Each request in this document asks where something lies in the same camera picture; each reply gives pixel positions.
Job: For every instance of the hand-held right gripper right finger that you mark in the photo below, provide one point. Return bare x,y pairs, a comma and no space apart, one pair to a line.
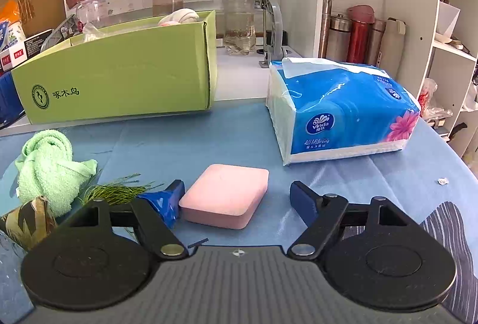
300,199

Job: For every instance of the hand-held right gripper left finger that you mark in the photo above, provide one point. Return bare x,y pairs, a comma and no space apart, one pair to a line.
176,191

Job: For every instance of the pink sponge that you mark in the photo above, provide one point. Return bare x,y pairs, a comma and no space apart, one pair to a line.
224,197

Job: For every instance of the green cardboard box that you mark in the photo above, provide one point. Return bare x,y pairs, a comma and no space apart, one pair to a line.
123,77

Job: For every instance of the white knotted cloth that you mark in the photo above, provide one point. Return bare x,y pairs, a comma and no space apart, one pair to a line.
181,16

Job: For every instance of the blue plastic wrapper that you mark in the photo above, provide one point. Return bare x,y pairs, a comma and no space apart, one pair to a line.
160,206

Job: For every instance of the blue printed blanket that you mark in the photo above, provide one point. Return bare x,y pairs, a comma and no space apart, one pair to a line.
336,182

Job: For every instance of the green artificial grass sprig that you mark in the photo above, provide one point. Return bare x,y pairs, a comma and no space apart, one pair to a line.
112,191

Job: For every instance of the blue tissue pack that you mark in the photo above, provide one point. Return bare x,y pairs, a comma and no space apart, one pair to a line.
343,111

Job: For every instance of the mint green towel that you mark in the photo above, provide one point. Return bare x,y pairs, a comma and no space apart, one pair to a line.
44,167

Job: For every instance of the gold black patterned packet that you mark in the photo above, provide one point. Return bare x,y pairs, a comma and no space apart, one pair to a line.
26,219

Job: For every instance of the crumpled plastic bag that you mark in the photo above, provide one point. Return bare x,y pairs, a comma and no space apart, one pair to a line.
429,100

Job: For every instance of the silver steel flask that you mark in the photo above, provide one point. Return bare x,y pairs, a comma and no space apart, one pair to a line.
375,42
339,38

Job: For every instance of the red thermos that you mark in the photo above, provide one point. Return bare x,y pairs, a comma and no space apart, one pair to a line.
359,34

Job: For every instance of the slim silver flask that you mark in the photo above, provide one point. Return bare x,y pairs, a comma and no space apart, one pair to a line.
325,25

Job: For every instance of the grey metal clamp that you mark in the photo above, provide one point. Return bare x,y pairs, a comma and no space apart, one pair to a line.
272,21
59,33

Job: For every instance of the beige flask case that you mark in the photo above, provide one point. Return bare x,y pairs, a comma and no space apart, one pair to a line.
392,44

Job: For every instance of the clear jar red cap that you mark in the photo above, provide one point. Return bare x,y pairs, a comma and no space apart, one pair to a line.
91,8

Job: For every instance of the black box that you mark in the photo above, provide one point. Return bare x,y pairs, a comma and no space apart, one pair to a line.
39,42

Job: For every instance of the small red white box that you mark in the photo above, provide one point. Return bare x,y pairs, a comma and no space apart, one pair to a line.
11,57

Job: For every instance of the blue white snack pack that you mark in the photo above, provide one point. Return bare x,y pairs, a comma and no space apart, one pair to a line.
13,33

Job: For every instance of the white plant pot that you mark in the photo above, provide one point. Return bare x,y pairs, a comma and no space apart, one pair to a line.
447,19

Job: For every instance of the orange bag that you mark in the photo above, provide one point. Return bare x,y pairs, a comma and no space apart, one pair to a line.
9,12

